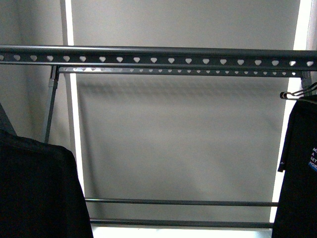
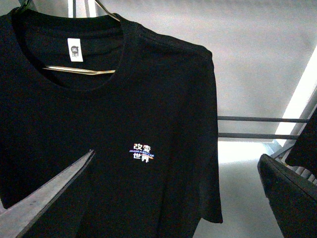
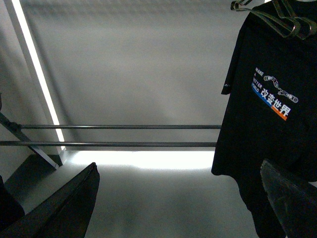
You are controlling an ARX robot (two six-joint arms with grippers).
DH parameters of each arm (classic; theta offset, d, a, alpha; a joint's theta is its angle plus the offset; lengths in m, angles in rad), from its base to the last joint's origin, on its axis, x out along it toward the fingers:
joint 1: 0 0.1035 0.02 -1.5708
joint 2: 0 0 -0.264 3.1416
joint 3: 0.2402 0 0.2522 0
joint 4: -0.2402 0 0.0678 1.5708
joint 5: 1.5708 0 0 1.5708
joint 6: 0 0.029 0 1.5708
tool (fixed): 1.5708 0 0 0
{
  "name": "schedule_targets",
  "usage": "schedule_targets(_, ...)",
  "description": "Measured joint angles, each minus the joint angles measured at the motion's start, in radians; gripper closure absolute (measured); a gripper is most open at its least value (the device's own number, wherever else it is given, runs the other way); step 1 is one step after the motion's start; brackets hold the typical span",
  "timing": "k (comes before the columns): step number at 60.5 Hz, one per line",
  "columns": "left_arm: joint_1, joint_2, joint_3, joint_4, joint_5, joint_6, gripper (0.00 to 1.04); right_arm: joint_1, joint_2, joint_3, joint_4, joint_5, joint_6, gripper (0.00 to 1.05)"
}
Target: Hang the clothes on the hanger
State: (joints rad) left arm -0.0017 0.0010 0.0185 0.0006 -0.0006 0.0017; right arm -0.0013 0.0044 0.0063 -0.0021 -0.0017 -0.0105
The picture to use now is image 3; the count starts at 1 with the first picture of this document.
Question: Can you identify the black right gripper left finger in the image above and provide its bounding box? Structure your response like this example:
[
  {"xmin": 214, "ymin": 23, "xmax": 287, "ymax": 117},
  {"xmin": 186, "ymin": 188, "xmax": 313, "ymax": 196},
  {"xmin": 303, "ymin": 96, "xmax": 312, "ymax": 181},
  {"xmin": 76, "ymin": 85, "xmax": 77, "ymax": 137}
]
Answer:
[{"xmin": 0, "ymin": 163, "xmax": 100, "ymax": 238}]

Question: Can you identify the hanging black printed t-shirt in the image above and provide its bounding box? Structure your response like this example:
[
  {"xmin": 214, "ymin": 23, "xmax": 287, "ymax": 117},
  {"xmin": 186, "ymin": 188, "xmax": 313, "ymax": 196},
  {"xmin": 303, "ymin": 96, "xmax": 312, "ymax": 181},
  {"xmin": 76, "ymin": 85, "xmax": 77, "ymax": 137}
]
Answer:
[{"xmin": 211, "ymin": 14, "xmax": 317, "ymax": 238}]

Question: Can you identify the lower grey rack rail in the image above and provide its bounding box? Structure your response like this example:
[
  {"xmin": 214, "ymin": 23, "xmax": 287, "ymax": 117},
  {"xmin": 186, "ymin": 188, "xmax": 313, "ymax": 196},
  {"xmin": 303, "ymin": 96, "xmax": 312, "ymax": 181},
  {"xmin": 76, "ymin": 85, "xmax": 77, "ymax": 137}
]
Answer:
[{"xmin": 0, "ymin": 141, "xmax": 216, "ymax": 147}]

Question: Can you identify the upper grey rack rail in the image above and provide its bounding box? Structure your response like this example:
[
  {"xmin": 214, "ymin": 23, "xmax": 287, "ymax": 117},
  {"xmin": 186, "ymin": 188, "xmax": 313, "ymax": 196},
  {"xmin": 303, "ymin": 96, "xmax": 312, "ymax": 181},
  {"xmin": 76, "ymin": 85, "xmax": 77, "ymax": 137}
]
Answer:
[{"xmin": 19, "ymin": 124, "xmax": 221, "ymax": 129}]

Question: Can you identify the grey rack rail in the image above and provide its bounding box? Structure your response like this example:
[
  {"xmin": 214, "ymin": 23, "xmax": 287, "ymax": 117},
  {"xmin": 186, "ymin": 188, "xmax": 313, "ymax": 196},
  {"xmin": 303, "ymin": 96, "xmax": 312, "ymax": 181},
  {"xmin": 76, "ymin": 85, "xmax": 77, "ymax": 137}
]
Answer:
[
  {"xmin": 19, "ymin": 124, "xmax": 221, "ymax": 129},
  {"xmin": 0, "ymin": 141, "xmax": 216, "ymax": 147}
]

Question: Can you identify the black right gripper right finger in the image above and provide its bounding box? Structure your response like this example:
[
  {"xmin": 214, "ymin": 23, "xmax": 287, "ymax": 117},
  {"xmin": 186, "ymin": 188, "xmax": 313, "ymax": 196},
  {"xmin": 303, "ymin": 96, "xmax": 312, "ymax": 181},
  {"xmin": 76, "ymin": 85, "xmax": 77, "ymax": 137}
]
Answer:
[{"xmin": 260, "ymin": 159, "xmax": 317, "ymax": 238}]

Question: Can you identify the grey metal rack frame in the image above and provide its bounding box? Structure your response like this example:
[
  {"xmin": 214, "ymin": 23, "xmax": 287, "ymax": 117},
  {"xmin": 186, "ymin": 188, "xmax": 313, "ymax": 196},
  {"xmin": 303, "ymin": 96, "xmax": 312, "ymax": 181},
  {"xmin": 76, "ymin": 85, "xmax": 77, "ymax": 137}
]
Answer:
[{"xmin": 0, "ymin": 113, "xmax": 62, "ymax": 170}]

